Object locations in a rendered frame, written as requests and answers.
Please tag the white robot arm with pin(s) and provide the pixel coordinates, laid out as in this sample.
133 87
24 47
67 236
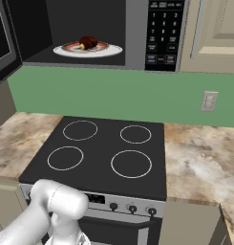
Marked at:
54 204

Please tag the brown steak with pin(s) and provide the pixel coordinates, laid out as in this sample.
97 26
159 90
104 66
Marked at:
88 42

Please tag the grey microwave oven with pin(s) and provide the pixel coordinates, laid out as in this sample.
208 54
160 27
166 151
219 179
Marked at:
136 32

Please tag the black microwave door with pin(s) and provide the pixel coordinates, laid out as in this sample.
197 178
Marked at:
3 38

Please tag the black hob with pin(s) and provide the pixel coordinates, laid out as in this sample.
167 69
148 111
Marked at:
99 156

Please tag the white plate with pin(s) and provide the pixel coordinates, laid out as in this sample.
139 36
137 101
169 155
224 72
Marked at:
88 49

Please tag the black oven knob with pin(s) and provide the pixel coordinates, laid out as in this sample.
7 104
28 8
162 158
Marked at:
132 209
113 206
151 211

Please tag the silver oven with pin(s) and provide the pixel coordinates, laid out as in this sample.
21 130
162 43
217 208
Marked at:
121 220

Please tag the beige base cupboard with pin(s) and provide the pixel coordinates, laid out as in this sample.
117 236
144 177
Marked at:
8 201
193 223

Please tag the beige cupboard door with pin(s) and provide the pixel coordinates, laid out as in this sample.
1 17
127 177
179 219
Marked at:
214 35

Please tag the white wall socket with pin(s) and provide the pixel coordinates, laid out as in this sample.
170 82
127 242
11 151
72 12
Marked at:
209 101

